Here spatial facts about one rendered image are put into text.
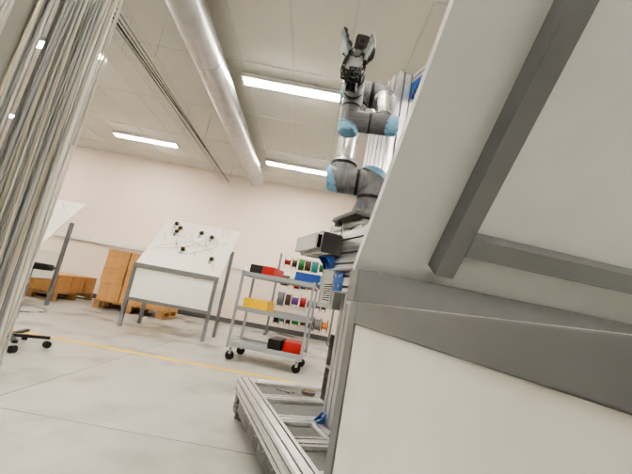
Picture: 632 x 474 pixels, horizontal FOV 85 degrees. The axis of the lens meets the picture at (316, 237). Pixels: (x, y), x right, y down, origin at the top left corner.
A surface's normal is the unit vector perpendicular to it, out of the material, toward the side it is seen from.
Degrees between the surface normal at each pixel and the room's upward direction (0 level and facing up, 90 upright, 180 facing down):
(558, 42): 126
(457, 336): 90
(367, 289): 90
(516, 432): 90
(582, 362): 90
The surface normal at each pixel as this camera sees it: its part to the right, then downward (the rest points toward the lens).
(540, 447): -0.97, -0.21
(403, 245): 0.04, 0.46
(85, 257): 0.04, -0.18
